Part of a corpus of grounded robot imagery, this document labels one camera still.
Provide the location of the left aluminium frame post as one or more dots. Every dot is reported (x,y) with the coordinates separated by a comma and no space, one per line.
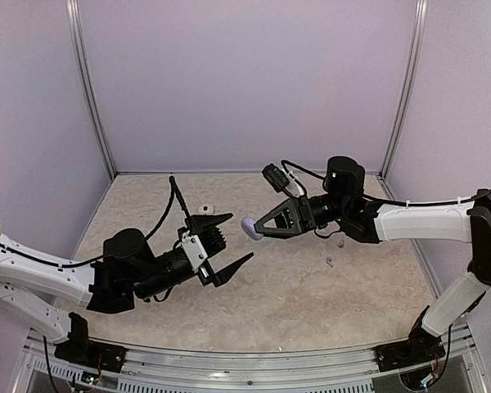
(80,54)

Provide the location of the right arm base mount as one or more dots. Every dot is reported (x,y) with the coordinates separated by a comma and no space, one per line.
(419,347)

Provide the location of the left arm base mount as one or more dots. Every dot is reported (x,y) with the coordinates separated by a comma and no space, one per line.
(79,349)

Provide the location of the purple round earbud case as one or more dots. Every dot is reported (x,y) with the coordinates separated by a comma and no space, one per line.
(248,227)

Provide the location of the white earbud charging case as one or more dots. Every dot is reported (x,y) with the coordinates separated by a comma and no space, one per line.
(206,210)

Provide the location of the right aluminium frame post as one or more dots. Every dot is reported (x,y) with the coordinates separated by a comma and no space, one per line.
(414,52)

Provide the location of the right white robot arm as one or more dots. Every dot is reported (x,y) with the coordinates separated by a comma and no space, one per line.
(371,220)

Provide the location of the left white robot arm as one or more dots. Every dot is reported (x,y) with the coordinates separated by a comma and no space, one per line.
(126,271)

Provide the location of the front aluminium rail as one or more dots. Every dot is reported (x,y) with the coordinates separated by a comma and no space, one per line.
(149,369)

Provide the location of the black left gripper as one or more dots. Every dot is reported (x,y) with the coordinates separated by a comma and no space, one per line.
(206,272)

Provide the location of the aluminium frame post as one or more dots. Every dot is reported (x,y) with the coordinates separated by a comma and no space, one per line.
(80,54)
(414,52)

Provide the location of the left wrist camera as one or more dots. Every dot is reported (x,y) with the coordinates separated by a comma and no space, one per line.
(194,250)

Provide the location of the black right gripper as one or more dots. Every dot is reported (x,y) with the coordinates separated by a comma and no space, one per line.
(298,219)

